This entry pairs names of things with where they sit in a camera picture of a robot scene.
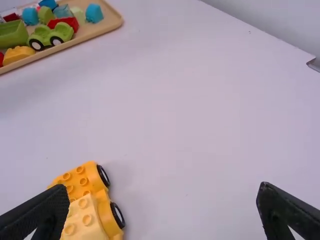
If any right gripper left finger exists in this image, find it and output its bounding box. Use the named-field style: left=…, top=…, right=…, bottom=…
left=0, top=184, right=71, bottom=240

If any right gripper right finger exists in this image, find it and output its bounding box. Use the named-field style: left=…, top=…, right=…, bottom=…
left=255, top=181, right=320, bottom=240

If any tan tray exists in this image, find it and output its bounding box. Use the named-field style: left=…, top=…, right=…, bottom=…
left=0, top=0, right=124, bottom=76

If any yellow curved toy brick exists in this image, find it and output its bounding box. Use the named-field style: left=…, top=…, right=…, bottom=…
left=2, top=45, right=37, bottom=67

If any light green toy brick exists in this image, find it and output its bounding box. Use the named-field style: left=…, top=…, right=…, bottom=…
left=70, top=6, right=87, bottom=25

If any green toy car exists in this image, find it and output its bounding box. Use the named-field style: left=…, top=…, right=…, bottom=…
left=26, top=22, right=75, bottom=52

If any red toy brick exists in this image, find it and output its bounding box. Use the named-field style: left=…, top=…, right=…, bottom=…
left=46, top=16, right=80, bottom=34
left=2, top=12, right=22, bottom=23

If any yellow toy car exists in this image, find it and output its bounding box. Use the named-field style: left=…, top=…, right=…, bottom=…
left=47, top=161, right=126, bottom=240

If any blue toy brick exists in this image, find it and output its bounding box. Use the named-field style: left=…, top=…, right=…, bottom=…
left=21, top=6, right=41, bottom=27
left=85, top=2, right=105, bottom=26
left=38, top=0, right=59, bottom=11

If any clear teal toy brick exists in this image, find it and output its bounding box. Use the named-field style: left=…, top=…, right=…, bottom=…
left=52, top=4, right=74, bottom=20

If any large green toy brick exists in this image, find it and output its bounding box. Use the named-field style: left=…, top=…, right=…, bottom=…
left=0, top=19, right=29, bottom=50

